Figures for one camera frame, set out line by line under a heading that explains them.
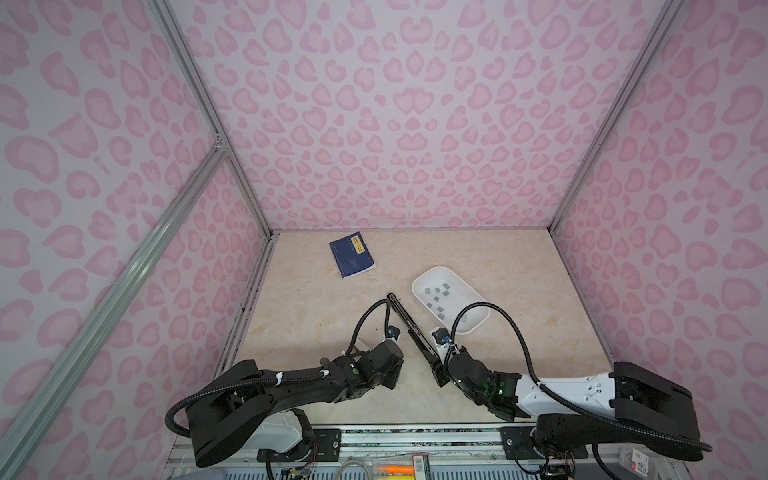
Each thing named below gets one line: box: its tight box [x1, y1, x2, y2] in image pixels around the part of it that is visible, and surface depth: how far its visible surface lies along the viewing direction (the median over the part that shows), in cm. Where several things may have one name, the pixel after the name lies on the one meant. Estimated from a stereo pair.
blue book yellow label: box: [329, 230, 376, 279], surface depth 113 cm
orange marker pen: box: [377, 465, 415, 475], surface depth 71 cm
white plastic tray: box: [412, 266, 491, 335], surface depth 102 cm
